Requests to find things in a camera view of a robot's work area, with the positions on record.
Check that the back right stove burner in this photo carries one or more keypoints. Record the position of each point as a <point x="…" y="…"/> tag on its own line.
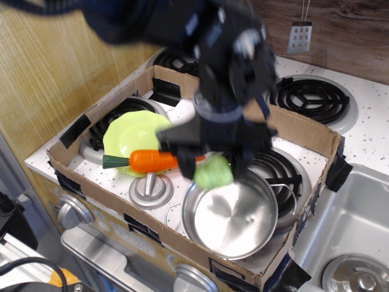
<point x="317" y="98"/>

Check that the silver sink basin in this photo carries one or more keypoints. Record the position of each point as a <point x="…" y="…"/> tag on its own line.
<point x="353" y="220"/>

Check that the silver stove knob lower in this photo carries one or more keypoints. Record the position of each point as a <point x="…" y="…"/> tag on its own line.
<point x="151" y="191"/>

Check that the silver front panel knob right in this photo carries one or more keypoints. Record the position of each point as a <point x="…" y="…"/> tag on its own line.
<point x="190" y="279"/>

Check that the brown cardboard fence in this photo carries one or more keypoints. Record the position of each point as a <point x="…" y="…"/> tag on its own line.
<point x="278" y="270"/>

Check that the silver front panel knob left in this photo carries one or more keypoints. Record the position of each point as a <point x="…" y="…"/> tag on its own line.
<point x="73" y="213"/>

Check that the light green plastic plate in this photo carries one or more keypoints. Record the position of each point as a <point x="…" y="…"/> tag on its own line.
<point x="134" y="131"/>

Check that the silver oven door handle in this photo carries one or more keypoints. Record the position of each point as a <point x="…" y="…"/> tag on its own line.
<point x="120" y="266"/>

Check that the front left stove burner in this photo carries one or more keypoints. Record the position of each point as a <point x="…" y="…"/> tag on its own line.
<point x="91" y="141"/>

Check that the back left stove burner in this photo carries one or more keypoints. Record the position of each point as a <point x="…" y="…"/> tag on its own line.
<point x="168" y="59"/>

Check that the silver metal pan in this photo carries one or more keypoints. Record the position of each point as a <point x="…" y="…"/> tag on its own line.
<point x="237" y="220"/>

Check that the front right stove burner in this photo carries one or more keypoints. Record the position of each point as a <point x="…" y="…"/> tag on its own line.
<point x="290" y="183"/>

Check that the silver hanging spatula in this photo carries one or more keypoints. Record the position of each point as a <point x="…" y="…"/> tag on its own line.
<point x="300" y="37"/>

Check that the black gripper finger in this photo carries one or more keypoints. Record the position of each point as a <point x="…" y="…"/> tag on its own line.
<point x="239" y="160"/>
<point x="186" y="158"/>

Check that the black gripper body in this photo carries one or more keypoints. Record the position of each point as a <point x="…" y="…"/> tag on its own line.
<point x="217" y="132"/>

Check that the stove burner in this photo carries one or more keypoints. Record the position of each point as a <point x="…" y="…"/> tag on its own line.
<point x="317" y="98"/>
<point x="91" y="141"/>
<point x="290" y="183"/>
<point x="168" y="59"/>

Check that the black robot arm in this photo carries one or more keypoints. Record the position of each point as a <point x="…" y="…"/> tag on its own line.
<point x="236" y="67"/>

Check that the silver panel knob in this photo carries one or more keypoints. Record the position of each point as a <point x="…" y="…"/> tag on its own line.
<point x="73" y="213"/>
<point x="190" y="279"/>

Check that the green toy broccoli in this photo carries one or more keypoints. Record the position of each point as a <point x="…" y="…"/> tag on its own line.
<point x="214" y="172"/>

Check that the silver sink drain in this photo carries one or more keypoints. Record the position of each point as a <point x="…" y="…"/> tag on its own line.
<point x="354" y="272"/>

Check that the orange object bottom left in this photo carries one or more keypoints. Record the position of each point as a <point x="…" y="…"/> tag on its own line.
<point x="56" y="280"/>

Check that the orange toy carrot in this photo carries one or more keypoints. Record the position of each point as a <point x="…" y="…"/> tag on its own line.
<point x="142" y="161"/>

